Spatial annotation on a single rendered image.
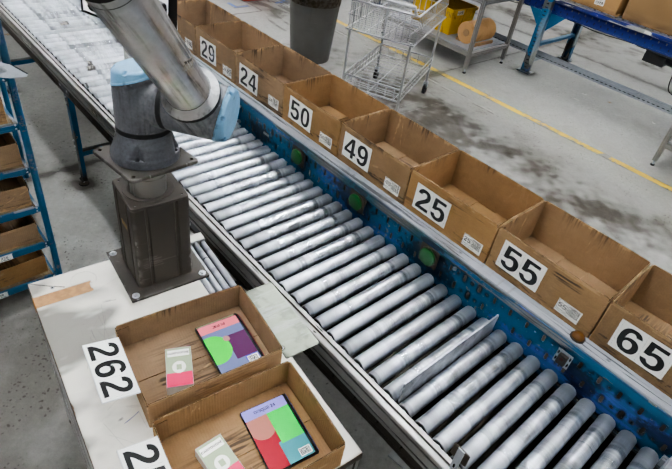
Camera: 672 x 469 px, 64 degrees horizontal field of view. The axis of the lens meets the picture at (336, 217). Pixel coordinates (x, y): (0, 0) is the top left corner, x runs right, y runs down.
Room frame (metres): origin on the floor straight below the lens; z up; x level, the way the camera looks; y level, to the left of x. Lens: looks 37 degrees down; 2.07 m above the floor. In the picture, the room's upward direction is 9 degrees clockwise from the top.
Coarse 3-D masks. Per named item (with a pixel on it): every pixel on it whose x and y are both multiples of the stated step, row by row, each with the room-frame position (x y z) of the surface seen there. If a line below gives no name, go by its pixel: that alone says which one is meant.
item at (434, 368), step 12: (492, 324) 1.26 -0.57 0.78; (468, 336) 1.16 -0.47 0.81; (480, 336) 1.22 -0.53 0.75; (456, 348) 1.11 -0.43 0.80; (468, 348) 1.18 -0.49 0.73; (444, 360) 1.07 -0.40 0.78; (420, 372) 0.99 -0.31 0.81; (432, 372) 1.04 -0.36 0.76; (408, 384) 0.95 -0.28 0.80; (420, 384) 1.00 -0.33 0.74
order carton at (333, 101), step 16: (304, 80) 2.33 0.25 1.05; (320, 80) 2.40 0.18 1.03; (336, 80) 2.43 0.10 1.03; (288, 96) 2.22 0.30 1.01; (304, 96) 2.33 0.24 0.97; (320, 96) 2.41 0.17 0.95; (336, 96) 2.42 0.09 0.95; (352, 96) 2.35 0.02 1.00; (368, 96) 2.28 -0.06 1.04; (288, 112) 2.21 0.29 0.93; (320, 112) 2.06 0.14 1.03; (336, 112) 2.38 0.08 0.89; (352, 112) 2.34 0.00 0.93; (368, 112) 2.27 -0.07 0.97; (320, 128) 2.06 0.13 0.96; (336, 128) 1.99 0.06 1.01; (320, 144) 2.05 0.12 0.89; (336, 144) 1.98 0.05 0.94
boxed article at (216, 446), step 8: (216, 440) 0.70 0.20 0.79; (224, 440) 0.70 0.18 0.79; (200, 448) 0.67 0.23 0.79; (208, 448) 0.67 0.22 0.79; (216, 448) 0.68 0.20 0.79; (224, 448) 0.68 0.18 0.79; (200, 456) 0.65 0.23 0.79; (208, 456) 0.66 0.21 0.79; (216, 456) 0.66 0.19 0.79; (224, 456) 0.66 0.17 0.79; (232, 456) 0.66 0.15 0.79; (208, 464) 0.64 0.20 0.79; (216, 464) 0.64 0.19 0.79; (224, 464) 0.64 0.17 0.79; (232, 464) 0.65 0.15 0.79; (240, 464) 0.65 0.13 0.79
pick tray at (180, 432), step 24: (240, 384) 0.83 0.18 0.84; (264, 384) 0.88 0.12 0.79; (288, 384) 0.91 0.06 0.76; (192, 408) 0.75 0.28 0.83; (216, 408) 0.79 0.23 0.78; (240, 408) 0.81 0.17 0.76; (312, 408) 0.82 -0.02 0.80; (168, 432) 0.70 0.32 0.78; (192, 432) 0.73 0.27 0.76; (216, 432) 0.74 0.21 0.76; (240, 432) 0.75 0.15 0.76; (312, 432) 0.78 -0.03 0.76; (336, 432) 0.74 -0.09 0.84; (168, 456) 0.66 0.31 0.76; (192, 456) 0.66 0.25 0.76; (240, 456) 0.69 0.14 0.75; (336, 456) 0.69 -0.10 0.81
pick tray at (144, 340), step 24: (240, 288) 1.17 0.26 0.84; (168, 312) 1.03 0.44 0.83; (192, 312) 1.08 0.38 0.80; (216, 312) 1.13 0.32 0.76; (240, 312) 1.15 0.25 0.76; (120, 336) 0.94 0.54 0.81; (144, 336) 0.99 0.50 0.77; (168, 336) 1.01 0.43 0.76; (192, 336) 1.02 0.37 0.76; (264, 336) 1.04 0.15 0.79; (144, 360) 0.91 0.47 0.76; (192, 360) 0.94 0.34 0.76; (264, 360) 0.92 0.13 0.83; (144, 384) 0.84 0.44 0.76; (216, 384) 0.84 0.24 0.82; (144, 408) 0.74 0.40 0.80; (168, 408) 0.76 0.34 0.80
